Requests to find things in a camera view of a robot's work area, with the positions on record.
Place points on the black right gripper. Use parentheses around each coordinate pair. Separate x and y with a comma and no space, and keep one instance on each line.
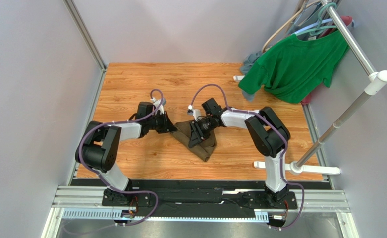
(197,131)

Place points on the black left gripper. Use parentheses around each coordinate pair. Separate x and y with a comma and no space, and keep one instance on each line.
(167,126)

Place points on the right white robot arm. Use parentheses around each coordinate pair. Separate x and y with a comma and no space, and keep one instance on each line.
(268,133)

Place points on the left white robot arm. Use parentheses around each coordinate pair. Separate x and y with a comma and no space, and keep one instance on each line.
(98,149)

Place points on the grey blue cloth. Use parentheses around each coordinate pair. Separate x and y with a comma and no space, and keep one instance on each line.
(244,69)

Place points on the beige clothes hanger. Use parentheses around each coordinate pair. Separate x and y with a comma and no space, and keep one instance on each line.
(300,8)

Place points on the green t-shirt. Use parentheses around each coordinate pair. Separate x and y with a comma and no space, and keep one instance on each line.
(292,68)

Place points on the light blue clothes hanger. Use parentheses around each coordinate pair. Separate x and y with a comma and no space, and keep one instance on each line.
(316,27)

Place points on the teal clothes hanger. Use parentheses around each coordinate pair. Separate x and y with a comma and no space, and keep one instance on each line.
(322,10)

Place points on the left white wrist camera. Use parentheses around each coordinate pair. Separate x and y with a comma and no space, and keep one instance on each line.
(159,105)

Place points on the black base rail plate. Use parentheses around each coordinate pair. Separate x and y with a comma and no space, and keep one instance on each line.
(195,198)

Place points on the aluminium frame post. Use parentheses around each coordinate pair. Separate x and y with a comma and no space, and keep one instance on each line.
(78,20)

